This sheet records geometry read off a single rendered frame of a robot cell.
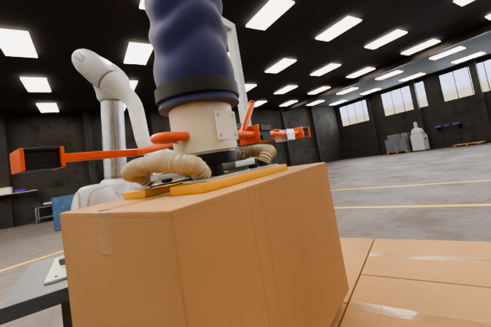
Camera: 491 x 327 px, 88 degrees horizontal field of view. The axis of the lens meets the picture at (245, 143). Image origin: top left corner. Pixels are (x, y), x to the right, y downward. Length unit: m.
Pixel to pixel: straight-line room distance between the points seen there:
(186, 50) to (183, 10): 0.10
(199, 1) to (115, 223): 0.53
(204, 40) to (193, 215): 0.44
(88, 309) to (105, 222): 0.21
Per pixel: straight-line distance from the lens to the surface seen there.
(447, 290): 1.08
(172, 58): 0.67
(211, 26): 0.72
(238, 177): 0.56
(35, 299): 1.01
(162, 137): 0.59
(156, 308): 0.45
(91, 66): 1.26
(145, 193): 0.64
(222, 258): 0.43
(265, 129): 0.87
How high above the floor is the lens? 1.02
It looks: 4 degrees up
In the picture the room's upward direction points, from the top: 9 degrees counter-clockwise
